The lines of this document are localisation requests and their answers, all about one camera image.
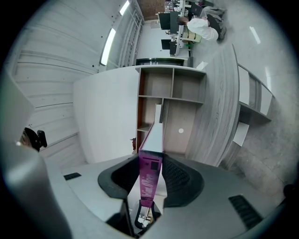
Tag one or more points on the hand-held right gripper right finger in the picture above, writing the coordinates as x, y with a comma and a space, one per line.
182, 184

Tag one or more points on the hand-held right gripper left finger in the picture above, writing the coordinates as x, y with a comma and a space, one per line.
119, 177

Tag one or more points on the pink book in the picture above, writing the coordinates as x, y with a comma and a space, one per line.
150, 177

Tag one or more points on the white office desk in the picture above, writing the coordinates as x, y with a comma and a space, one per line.
180, 46

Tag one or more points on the brown cloth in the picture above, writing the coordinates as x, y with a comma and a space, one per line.
133, 143

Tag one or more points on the white round hole cover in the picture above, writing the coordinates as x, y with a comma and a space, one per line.
181, 131

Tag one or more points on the grey wooden shelf unit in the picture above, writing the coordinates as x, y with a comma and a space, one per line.
219, 105

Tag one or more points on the long ceiling light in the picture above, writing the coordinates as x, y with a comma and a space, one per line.
108, 46
124, 7

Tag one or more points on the black monitor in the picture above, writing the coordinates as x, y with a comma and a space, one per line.
175, 22
173, 49
165, 44
164, 21

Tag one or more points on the pale yellow drawer cabinet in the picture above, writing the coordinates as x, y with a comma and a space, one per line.
190, 36

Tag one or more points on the black office chair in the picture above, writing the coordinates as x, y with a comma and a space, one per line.
215, 23

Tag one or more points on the black head-worn camera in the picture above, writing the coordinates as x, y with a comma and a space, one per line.
37, 140

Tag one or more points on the white metal lattice frame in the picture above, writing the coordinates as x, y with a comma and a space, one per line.
133, 37

